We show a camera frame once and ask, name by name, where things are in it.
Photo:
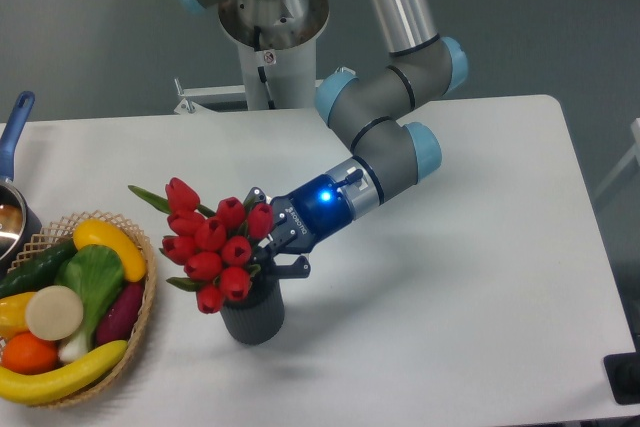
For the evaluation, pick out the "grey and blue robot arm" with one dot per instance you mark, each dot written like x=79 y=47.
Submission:
x=386 y=156

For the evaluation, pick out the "red tulip bouquet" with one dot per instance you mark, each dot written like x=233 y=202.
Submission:
x=215 y=248

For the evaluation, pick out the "orange fruit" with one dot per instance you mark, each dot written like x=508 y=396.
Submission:
x=27 y=354

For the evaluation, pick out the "dark green cucumber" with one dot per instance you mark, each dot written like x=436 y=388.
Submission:
x=39 y=271

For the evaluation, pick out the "yellow bell pepper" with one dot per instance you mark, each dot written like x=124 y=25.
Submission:
x=13 y=314

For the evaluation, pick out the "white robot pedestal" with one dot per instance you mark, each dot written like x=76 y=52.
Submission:
x=276 y=45

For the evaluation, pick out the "purple sweet potato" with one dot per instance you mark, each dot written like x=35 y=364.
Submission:
x=119 y=320

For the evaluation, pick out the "green bok choy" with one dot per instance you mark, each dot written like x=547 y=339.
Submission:
x=95 y=273

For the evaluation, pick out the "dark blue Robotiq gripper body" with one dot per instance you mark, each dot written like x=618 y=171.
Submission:
x=307 y=216

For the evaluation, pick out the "black device at edge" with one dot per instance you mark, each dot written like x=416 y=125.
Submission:
x=623 y=375

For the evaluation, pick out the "white frame at right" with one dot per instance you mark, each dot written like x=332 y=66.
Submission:
x=622 y=172

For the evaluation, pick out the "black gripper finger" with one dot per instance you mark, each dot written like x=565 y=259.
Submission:
x=255 y=196
x=271 y=271

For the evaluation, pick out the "yellow banana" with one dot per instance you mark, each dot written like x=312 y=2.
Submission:
x=59 y=383

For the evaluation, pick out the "beige round slice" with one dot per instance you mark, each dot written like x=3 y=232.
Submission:
x=54 y=313

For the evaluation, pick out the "blue handled saucepan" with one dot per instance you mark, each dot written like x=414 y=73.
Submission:
x=18 y=222

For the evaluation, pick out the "woven wicker basket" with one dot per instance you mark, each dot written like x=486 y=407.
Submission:
x=61 y=230

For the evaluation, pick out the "dark grey ribbed vase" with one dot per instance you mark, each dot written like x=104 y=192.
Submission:
x=258 y=317

